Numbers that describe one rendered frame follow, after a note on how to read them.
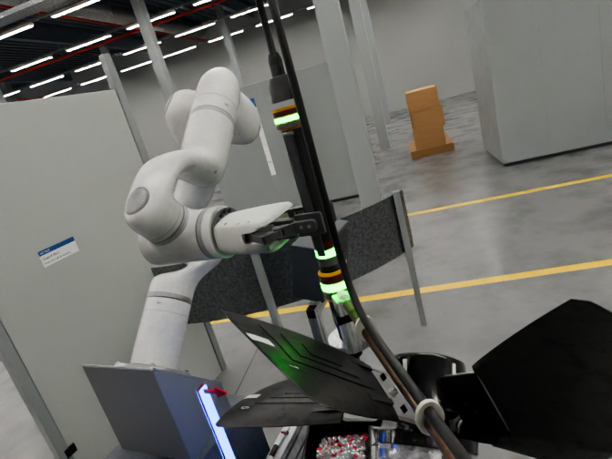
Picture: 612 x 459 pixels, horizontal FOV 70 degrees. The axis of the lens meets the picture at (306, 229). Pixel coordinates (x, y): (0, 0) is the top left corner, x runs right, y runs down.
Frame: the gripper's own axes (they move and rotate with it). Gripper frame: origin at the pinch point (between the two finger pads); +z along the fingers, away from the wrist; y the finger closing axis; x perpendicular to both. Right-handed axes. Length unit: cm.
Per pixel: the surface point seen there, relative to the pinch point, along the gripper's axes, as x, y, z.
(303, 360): -11.2, 17.3, 2.1
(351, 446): -67, -22, -18
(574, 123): -111, -628, 101
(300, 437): -68, -25, -34
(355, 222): -61, -181, -64
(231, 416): -31.9, 6.1, -23.2
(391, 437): -31.1, 8.0, 6.0
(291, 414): -32.0, 4.3, -12.0
